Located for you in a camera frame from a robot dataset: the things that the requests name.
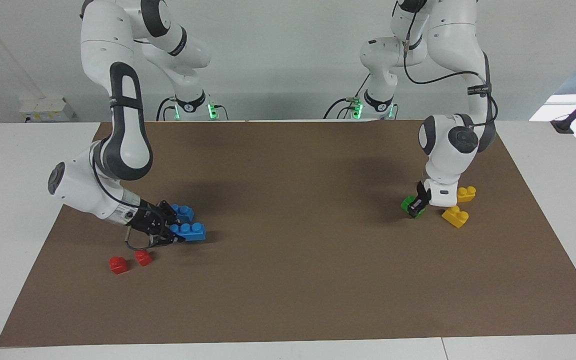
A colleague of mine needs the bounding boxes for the green two-stud block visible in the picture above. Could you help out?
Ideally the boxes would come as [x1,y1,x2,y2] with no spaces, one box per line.
[400,195,426,219]

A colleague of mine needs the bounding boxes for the blue three-stud block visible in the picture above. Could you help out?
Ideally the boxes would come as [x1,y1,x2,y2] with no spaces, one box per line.
[172,204,195,224]
[170,222,207,243]

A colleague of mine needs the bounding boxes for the brown table mat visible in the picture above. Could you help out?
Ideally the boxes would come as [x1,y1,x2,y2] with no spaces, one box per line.
[0,119,576,347]

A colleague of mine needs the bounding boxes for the white power socket box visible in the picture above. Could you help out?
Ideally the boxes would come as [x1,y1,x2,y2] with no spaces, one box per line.
[19,97,76,123]

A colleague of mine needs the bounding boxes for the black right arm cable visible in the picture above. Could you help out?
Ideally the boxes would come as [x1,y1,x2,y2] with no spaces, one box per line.
[93,155,154,251]

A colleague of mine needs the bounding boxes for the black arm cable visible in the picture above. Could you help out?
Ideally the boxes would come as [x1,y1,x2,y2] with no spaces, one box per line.
[93,155,154,251]
[403,30,499,131]

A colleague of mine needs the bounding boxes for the black right base cable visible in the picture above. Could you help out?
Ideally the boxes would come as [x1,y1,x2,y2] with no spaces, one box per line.
[156,97,176,122]

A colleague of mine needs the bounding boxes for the black base cable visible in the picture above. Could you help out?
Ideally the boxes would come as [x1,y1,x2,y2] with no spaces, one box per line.
[156,97,176,122]
[324,75,371,120]

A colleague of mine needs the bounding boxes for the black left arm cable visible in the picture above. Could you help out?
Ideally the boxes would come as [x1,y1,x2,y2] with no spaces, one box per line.
[403,30,499,131]

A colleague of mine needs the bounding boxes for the black left base cable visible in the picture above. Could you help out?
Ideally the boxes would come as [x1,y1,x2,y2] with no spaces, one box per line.
[324,75,371,120]

